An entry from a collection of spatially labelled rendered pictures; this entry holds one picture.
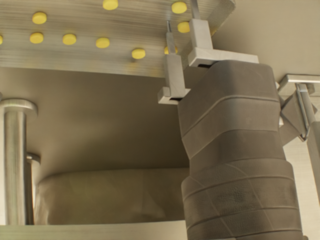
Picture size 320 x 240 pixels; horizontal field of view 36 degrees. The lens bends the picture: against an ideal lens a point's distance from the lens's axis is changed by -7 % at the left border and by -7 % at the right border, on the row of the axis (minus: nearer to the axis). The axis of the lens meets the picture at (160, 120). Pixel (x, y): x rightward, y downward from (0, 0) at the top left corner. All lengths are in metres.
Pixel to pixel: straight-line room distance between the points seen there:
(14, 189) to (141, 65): 0.17
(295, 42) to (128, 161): 0.33
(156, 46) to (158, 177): 0.34
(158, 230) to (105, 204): 0.26
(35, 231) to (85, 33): 0.18
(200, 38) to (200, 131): 0.06
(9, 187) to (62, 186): 0.25
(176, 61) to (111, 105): 0.16
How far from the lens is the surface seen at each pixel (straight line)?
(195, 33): 0.34
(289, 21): 0.43
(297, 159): 0.52
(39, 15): 0.38
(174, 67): 0.38
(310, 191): 0.52
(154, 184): 0.73
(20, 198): 0.49
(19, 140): 0.50
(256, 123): 0.32
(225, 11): 0.38
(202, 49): 0.32
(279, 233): 0.30
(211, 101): 0.32
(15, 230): 0.46
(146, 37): 0.42
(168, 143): 0.65
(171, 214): 0.72
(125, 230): 0.46
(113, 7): 0.37
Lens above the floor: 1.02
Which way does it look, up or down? 23 degrees down
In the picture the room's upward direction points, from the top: 174 degrees clockwise
